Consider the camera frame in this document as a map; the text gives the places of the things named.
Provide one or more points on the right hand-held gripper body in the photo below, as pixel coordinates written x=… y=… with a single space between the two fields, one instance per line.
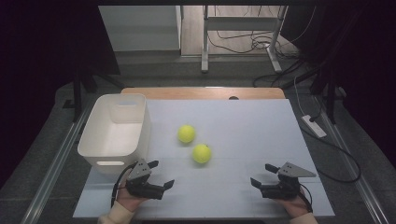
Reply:
x=285 y=186

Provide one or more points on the white plastic bin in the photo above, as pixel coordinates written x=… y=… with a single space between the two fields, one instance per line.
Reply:
x=114 y=133

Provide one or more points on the white metal desk frame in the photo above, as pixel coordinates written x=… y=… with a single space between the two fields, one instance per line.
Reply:
x=239 y=23

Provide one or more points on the white power strip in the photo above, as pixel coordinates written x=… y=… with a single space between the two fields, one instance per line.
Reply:
x=314 y=126

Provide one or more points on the black metal stand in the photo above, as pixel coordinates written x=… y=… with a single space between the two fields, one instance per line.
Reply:
x=330 y=93
x=77 y=93

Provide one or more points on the person's left hand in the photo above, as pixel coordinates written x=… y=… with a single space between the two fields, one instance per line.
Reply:
x=130 y=201

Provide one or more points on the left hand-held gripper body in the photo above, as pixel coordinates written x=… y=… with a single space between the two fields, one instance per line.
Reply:
x=139 y=184

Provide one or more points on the person's right hand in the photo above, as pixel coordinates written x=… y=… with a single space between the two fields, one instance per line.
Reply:
x=294 y=206

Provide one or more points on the yellow tennis ball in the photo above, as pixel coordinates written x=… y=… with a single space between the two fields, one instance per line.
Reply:
x=186 y=133
x=201 y=153

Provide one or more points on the grey metal floor rail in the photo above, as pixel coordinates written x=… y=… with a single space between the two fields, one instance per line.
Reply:
x=358 y=180
x=53 y=168

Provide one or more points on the white table mat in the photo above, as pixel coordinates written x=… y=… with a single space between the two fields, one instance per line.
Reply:
x=246 y=130

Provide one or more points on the white cabinet panel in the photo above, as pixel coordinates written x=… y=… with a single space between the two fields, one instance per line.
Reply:
x=140 y=28

